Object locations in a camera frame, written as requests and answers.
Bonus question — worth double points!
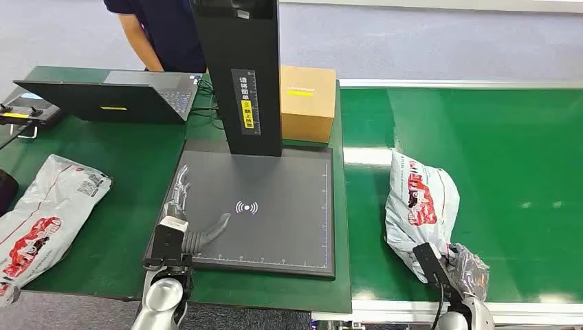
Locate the green table mat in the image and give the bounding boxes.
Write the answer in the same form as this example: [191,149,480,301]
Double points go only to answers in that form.
[0,65,353,315]

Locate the black rounded object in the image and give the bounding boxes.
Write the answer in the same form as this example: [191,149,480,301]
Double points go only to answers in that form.
[0,168,19,216]

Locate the black open laptop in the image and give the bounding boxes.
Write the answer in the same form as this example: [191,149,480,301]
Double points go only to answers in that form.
[13,69,201,126]

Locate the grey mailer bag long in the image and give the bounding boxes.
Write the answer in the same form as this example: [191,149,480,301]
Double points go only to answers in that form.
[0,154,113,308]

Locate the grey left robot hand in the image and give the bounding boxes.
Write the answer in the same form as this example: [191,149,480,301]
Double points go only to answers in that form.
[160,164,232,254]

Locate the brown cardboard box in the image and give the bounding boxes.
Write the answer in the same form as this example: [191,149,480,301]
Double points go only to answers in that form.
[279,65,337,144]

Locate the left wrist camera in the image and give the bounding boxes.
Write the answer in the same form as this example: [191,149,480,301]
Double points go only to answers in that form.
[142,217,193,272]

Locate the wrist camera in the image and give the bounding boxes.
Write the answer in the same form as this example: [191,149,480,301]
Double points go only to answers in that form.
[412,242,457,295]
[142,217,193,272]

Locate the person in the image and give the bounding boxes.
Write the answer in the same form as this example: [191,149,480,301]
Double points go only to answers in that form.
[103,0,208,74]

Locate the green conveyor belt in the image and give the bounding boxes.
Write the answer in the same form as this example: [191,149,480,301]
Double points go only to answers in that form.
[311,79,583,327]

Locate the black remote controller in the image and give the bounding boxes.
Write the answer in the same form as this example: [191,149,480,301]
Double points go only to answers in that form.
[0,93,63,140]

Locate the black inbound scanner machine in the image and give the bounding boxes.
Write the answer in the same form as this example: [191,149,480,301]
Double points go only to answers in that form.
[144,0,337,280]

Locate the black laptop cables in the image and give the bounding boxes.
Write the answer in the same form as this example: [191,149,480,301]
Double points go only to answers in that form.
[189,75,226,131]

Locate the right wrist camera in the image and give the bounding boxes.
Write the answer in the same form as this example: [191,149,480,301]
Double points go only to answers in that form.
[412,242,457,295]

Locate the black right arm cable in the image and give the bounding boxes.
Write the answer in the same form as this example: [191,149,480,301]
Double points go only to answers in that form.
[434,282,446,330]

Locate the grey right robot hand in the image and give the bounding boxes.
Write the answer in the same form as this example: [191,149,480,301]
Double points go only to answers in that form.
[448,243,491,303]

